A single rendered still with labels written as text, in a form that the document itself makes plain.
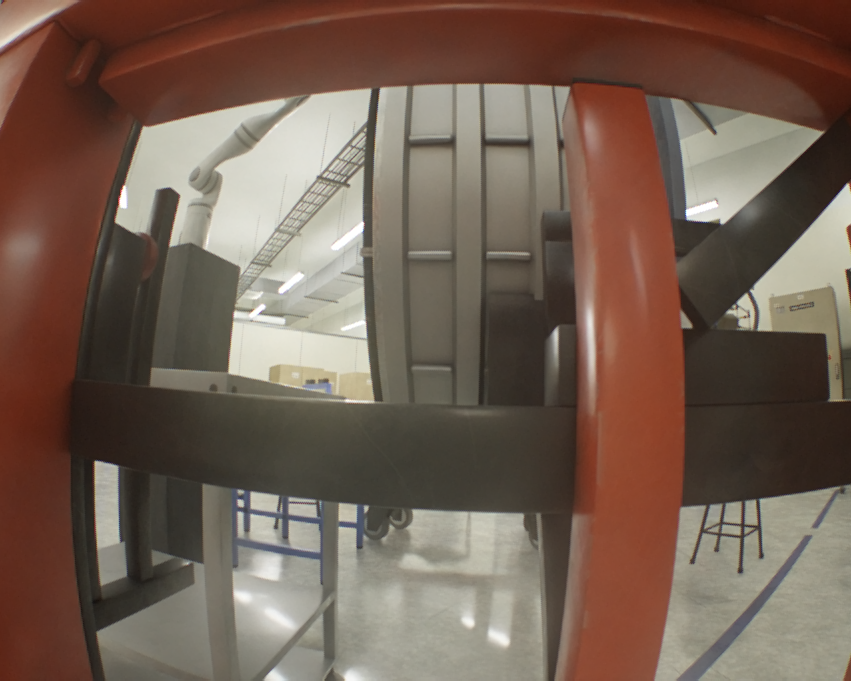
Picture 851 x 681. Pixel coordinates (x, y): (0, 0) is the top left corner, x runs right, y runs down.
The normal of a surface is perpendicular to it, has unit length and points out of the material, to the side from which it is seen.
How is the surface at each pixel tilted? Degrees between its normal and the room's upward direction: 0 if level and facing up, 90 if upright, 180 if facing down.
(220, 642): 90
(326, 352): 90
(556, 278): 90
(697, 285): 90
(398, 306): 119
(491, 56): 180
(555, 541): 42
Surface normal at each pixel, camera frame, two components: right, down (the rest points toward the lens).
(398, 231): -0.12, 0.15
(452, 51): -0.04, 0.99
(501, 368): -0.11, -0.17
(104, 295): 0.99, 0.02
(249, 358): 0.55, -0.12
